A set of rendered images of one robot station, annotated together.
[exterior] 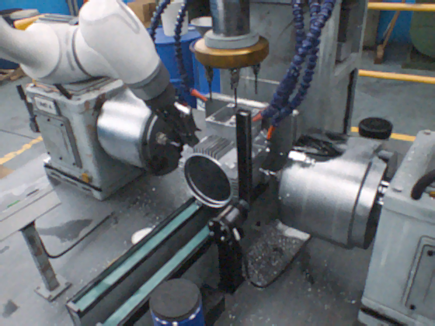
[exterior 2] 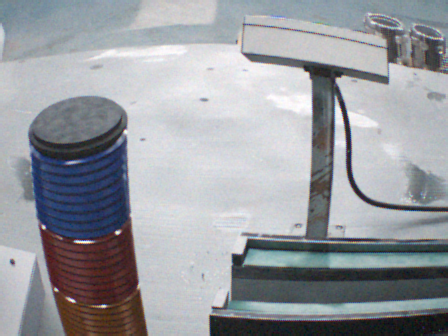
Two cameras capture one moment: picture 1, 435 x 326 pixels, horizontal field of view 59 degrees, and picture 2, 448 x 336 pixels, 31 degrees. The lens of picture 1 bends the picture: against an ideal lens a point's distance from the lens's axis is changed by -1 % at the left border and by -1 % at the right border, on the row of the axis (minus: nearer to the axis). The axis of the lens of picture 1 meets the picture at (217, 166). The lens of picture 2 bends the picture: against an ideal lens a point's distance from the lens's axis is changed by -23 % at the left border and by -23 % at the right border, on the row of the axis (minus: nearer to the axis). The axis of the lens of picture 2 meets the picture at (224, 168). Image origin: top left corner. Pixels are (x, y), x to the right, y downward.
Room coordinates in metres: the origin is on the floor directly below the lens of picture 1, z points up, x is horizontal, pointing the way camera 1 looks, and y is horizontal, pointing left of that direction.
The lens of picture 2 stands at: (0.18, -0.34, 1.42)
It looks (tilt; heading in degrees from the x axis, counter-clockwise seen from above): 29 degrees down; 63
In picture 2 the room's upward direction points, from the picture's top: straight up
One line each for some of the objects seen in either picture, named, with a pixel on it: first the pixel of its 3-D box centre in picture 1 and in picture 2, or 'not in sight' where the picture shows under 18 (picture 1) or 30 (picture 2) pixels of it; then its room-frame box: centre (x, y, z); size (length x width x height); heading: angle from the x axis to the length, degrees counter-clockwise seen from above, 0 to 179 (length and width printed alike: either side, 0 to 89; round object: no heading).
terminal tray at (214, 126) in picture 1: (234, 126); not in sight; (0.94, -0.05, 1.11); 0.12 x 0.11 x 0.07; 143
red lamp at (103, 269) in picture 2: not in sight; (84, 245); (0.30, 0.06, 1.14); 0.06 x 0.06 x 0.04
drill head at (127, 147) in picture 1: (136, 126); not in sight; (1.12, 0.25, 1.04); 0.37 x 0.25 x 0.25; 52
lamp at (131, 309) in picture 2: not in sight; (96, 304); (0.30, 0.06, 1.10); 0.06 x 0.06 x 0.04
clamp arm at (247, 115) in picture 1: (244, 164); not in sight; (0.72, -0.06, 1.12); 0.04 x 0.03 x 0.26; 142
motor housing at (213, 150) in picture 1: (227, 163); not in sight; (0.90, -0.03, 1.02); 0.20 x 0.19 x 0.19; 143
